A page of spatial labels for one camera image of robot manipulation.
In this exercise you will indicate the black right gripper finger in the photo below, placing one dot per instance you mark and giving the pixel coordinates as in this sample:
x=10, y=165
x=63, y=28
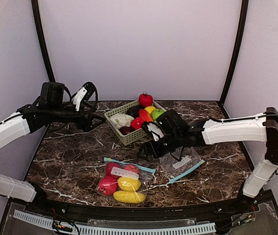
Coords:
x=146, y=150
x=147, y=157

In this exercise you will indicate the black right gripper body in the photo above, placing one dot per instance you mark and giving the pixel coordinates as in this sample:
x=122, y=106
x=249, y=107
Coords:
x=157, y=147

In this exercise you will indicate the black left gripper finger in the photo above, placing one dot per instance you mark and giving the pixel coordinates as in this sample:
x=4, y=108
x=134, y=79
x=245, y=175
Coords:
x=98, y=118
x=94, y=125

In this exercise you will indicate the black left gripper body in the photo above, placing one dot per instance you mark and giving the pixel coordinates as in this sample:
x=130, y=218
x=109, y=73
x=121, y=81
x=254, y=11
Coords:
x=87, y=121

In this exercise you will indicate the green perforated plastic basket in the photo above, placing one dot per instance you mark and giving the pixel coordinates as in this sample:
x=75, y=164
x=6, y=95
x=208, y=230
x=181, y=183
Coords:
x=135, y=135

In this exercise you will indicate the small clear zip bag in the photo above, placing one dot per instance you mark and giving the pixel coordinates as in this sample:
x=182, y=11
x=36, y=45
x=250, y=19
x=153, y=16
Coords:
x=180, y=163

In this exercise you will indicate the orange pepper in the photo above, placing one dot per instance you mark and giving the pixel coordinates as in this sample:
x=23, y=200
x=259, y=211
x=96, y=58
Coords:
x=144, y=115

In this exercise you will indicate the yellow lemon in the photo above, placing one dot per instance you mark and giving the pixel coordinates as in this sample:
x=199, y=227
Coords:
x=128, y=184

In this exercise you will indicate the large clear zip bag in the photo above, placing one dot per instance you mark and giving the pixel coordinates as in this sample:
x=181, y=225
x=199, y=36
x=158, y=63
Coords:
x=145, y=176

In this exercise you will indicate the pink-red wrinkled fruit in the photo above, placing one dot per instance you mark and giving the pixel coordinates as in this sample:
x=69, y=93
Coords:
x=109, y=167

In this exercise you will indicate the yellow wrinkled banana-like fruit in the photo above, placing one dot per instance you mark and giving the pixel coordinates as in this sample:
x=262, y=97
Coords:
x=129, y=197

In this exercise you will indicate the red apple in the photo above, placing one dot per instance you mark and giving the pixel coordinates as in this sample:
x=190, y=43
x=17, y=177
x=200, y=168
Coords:
x=107, y=185

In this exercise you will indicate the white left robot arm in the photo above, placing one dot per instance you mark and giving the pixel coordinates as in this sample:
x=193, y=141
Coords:
x=54, y=104

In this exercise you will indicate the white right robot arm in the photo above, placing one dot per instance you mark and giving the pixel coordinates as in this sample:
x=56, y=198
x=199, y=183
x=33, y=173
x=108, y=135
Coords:
x=170, y=132

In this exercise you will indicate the white cabbage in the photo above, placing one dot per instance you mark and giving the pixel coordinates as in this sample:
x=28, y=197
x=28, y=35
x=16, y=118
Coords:
x=121, y=120

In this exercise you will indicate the red bell pepper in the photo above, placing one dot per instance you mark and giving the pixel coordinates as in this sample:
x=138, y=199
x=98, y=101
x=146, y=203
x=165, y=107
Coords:
x=136, y=123

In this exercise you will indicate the dark purple fruit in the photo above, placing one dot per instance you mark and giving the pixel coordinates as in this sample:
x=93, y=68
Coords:
x=126, y=130

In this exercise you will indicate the green apple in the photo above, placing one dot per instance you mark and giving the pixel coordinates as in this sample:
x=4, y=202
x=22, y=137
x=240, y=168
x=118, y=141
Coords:
x=156, y=113

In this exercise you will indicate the dark eggplant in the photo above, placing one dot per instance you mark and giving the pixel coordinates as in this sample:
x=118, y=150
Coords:
x=133, y=111

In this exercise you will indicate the small yellow fruit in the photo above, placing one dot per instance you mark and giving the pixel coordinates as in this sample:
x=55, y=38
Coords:
x=150, y=109

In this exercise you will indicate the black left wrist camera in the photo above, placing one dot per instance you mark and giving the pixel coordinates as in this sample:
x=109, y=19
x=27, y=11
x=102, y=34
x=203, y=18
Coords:
x=84, y=94

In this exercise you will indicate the black table front rail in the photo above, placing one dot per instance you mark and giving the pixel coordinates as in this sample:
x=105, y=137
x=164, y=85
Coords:
x=165, y=207

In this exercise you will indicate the white slotted cable duct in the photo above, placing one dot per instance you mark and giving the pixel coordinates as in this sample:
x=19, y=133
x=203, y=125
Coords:
x=108, y=227

